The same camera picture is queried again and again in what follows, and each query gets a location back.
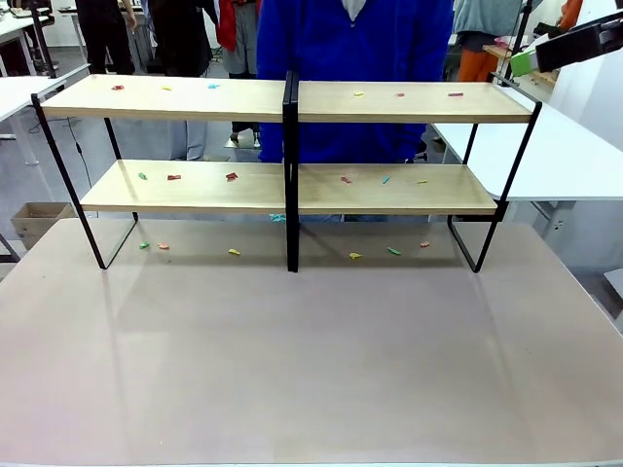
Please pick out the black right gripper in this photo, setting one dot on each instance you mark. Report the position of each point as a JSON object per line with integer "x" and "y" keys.
{"x": 574, "y": 46}

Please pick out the light wooden table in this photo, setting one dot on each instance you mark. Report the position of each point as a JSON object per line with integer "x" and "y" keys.
{"x": 547, "y": 78}

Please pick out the black tripod pole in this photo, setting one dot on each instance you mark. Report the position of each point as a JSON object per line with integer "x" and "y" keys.
{"x": 523, "y": 29}

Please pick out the person in orange trousers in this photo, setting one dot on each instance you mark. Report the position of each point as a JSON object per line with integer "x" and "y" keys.
{"x": 477, "y": 63}

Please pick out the white side table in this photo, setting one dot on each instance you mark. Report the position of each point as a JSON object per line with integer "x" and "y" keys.
{"x": 19, "y": 95}
{"x": 560, "y": 160}

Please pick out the person in blue jacket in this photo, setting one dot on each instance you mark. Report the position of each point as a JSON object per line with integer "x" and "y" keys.
{"x": 340, "y": 48}

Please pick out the person in red vest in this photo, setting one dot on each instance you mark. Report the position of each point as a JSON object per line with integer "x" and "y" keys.
{"x": 238, "y": 39}

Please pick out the person in black coat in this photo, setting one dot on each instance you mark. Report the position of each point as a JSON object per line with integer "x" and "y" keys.
{"x": 180, "y": 34}

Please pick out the person in black clothes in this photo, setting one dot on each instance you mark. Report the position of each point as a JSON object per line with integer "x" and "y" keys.
{"x": 104, "y": 29}

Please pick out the black stand pole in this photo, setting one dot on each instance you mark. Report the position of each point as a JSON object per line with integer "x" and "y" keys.
{"x": 43, "y": 39}

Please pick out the cardboard box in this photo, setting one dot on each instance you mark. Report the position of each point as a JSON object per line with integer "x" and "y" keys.
{"x": 36, "y": 226}

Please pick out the black frame wooden shelf rack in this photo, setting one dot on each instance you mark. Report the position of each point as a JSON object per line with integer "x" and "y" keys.
{"x": 414, "y": 109}
{"x": 160, "y": 104}

